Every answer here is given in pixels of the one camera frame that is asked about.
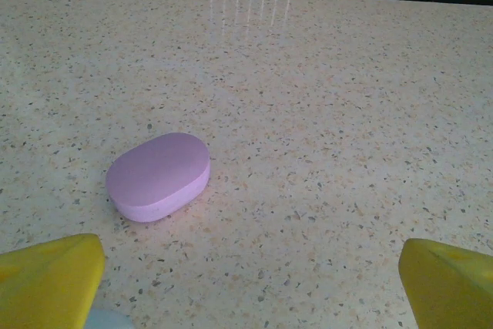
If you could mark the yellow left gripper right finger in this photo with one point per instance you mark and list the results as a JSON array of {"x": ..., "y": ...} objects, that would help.
[{"x": 450, "y": 290}]

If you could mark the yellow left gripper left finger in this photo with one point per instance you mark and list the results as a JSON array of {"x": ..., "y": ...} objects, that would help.
[{"x": 46, "y": 286}]

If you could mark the pink earbuds charging case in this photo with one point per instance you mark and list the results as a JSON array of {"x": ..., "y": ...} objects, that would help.
[{"x": 158, "y": 175}]

